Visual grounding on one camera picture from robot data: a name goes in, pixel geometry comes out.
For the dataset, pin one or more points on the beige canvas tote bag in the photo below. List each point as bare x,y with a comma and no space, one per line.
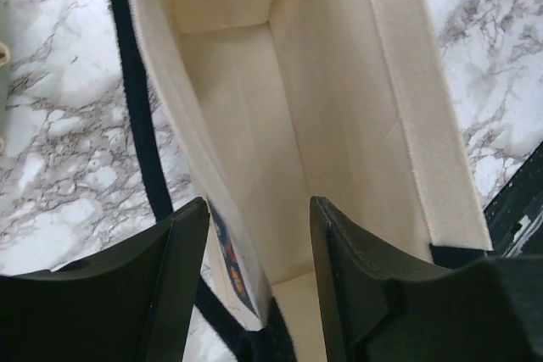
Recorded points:
280,105

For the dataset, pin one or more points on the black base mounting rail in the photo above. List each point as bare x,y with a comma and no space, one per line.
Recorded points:
514,216

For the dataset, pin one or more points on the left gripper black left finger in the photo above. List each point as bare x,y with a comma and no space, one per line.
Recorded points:
130,302

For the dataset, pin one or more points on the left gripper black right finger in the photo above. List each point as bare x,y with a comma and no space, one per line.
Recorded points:
379,303

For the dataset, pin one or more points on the white round drawer box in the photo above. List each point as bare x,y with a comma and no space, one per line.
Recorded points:
5,60

